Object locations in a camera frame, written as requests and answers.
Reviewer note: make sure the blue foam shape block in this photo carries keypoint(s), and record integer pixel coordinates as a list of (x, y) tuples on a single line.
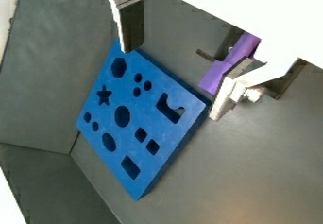
[(139, 117)]

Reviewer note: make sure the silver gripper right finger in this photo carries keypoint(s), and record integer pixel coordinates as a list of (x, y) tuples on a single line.
[(247, 81)]

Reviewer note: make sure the purple three prong object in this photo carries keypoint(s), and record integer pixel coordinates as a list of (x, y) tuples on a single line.
[(243, 49)]

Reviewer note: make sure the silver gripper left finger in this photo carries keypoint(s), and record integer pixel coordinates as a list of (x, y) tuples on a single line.
[(128, 16)]

